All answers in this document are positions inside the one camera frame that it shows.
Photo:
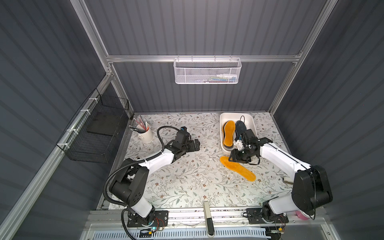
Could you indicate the white pen cup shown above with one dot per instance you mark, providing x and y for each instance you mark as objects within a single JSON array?
[{"x": 143, "y": 129}]

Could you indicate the yellow fleece insole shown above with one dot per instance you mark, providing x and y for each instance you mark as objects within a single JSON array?
[{"x": 228, "y": 133}]

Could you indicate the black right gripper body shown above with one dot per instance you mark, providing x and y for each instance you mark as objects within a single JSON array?
[{"x": 244, "y": 143}]

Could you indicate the white wire mesh basket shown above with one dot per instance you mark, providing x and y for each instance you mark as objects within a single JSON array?
[{"x": 190, "y": 71}]

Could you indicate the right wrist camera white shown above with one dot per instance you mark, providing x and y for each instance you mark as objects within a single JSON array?
[{"x": 238, "y": 144}]

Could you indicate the white plastic storage box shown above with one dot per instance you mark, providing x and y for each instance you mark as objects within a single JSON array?
[{"x": 225, "y": 117}]

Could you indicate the yellow insole lower right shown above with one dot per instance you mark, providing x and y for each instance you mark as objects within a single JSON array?
[{"x": 237, "y": 168}]

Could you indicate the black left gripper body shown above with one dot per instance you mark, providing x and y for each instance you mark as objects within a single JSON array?
[{"x": 192, "y": 144}]

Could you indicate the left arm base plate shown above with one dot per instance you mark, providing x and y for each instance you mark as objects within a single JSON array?
[{"x": 154, "y": 219}]

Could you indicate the dark grey insole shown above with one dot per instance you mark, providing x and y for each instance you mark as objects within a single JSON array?
[{"x": 240, "y": 129}]

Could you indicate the black wire basket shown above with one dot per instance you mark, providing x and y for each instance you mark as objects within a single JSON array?
[{"x": 98, "y": 130}]

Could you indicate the white handle tool front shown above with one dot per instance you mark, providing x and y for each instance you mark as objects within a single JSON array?
[{"x": 208, "y": 219}]

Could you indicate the small white object on table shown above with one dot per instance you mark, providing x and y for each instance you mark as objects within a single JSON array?
[{"x": 288, "y": 181}]

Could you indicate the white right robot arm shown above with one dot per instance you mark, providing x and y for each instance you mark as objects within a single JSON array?
[{"x": 311, "y": 188}]

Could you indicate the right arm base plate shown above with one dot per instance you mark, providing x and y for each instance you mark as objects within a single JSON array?
[{"x": 264, "y": 215}]

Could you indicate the pink tape roll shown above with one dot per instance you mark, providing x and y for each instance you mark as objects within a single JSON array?
[{"x": 303, "y": 216}]

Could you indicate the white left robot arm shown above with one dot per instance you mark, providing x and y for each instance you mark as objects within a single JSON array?
[{"x": 126, "y": 185}]

